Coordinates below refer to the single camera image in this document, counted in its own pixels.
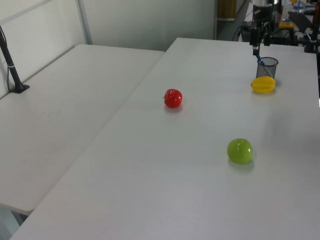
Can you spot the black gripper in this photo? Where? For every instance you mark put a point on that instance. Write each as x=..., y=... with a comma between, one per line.
x=262, y=15

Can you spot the white marker pen blue cap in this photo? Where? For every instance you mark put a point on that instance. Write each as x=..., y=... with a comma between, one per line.
x=260, y=60

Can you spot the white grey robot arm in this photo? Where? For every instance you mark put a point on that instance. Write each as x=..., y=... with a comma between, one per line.
x=262, y=2

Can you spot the black mesh pen cup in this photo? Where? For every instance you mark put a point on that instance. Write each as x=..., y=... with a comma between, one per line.
x=262, y=71

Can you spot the black equipment box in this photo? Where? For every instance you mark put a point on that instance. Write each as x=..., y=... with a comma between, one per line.
x=246, y=31

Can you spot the yellow device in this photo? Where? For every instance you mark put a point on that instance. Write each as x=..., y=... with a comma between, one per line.
x=286, y=25

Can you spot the black keyboard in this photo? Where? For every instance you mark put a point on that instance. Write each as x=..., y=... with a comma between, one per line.
x=300, y=21

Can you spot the wooden board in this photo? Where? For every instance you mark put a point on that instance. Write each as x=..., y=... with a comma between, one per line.
x=226, y=8

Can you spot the yellow starfruit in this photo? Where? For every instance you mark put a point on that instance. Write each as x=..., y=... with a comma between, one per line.
x=263, y=85

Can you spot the black clamp stand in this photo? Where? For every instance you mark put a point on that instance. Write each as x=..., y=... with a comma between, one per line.
x=313, y=37

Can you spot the red apple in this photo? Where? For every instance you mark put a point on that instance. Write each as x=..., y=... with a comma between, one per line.
x=173, y=98

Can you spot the green apple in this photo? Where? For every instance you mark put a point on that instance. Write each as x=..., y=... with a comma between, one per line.
x=240, y=151

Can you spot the white partition frame post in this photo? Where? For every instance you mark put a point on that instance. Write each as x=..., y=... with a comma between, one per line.
x=85, y=22

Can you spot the black camera stand pole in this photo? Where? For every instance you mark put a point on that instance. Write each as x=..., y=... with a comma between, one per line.
x=10, y=66

